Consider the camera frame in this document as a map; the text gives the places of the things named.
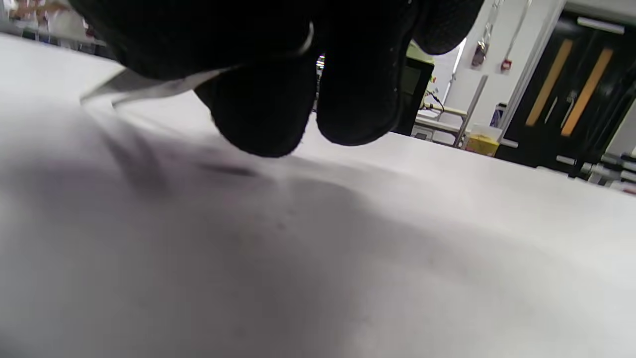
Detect yellow tissue box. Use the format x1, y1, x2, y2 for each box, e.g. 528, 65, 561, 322
465, 126, 501, 158

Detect person's right hand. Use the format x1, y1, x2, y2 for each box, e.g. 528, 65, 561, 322
67, 0, 485, 158

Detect metal tweezers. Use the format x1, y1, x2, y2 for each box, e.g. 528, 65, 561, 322
79, 66, 232, 108

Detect black door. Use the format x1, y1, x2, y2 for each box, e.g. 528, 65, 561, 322
496, 11, 636, 177

